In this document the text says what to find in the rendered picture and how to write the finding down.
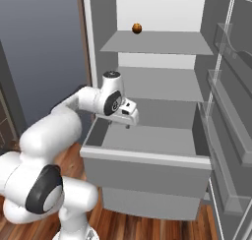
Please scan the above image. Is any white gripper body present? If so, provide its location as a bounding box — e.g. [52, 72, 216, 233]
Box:
[95, 107, 140, 127]

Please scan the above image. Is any grey fridge drawer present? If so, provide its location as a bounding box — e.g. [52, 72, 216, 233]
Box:
[80, 98, 213, 199]

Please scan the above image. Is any white fridge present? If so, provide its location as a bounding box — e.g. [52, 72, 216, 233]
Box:
[82, 0, 252, 222]

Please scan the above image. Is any brown round mushroom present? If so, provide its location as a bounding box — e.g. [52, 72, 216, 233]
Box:
[131, 23, 143, 34]

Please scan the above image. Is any fridge door with shelves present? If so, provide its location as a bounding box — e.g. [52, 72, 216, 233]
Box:
[200, 0, 252, 240]

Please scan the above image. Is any dark cabinet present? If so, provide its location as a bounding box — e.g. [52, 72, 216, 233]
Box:
[0, 40, 28, 153]

